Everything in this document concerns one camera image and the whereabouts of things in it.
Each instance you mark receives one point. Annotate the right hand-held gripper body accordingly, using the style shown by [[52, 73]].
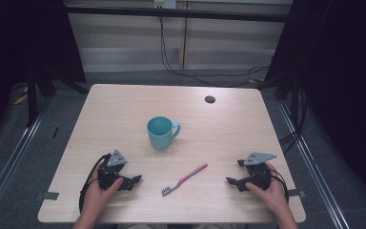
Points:
[[259, 175]]

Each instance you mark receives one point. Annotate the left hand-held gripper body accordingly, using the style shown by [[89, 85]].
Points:
[[116, 158]]

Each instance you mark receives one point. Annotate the teal mug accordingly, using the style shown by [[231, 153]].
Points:
[[158, 140]]

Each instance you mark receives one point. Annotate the pink toothbrush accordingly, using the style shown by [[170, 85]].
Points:
[[184, 179]]

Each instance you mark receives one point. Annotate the person's right hand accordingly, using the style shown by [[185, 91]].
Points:
[[273, 194]]

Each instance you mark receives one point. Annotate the person's left hand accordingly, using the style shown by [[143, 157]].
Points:
[[97, 198]]

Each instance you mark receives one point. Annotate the grey tape strip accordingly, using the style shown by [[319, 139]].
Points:
[[297, 193], [50, 195]]

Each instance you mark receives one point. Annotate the small black floor tape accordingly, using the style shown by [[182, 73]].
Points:
[[55, 132]]

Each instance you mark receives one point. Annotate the black stand pole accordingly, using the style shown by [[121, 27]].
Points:
[[294, 108], [31, 101]]

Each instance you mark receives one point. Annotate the dark round table grommet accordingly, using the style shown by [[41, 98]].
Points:
[[210, 99]]

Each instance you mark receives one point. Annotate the yellow floor scrap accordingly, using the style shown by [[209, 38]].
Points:
[[20, 99]]

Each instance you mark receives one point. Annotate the black curtain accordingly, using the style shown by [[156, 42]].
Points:
[[19, 47], [340, 79]]

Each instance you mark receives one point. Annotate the black horizontal bar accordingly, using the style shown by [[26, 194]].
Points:
[[171, 13]]

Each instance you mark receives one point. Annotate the metal floor rail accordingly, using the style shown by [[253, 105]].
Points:
[[9, 162], [314, 171]]

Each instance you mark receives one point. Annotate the white wall power outlet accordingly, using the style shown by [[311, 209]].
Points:
[[165, 4]]

